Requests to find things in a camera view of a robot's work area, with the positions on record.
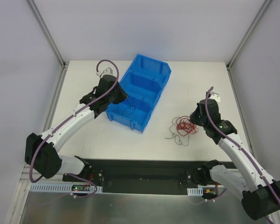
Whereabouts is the red cable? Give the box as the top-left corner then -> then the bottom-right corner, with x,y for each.
176,115 -> 199,137

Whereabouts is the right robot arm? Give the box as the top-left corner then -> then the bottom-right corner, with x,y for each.
190,99 -> 280,220

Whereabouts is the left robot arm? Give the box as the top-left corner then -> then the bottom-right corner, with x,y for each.
24,75 -> 128,182

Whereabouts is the blue plastic compartment bin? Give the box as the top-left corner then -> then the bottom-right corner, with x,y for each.
106,54 -> 171,132

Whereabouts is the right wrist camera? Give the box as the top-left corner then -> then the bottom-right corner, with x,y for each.
206,86 -> 221,103

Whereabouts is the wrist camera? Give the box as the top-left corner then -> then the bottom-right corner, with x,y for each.
96,67 -> 113,77
206,86 -> 221,103

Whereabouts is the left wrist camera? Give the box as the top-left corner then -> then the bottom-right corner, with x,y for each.
96,67 -> 113,77

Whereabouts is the right white cable duct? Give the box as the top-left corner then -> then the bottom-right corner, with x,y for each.
187,187 -> 203,196

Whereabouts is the white cable duct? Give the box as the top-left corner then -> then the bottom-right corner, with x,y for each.
187,187 -> 203,196
30,183 -> 103,194

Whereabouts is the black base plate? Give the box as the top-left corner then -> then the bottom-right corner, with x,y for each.
62,156 -> 234,196

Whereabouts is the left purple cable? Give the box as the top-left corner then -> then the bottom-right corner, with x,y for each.
29,59 -> 121,184

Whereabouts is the left white cable duct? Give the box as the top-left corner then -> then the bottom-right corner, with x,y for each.
30,183 -> 103,194

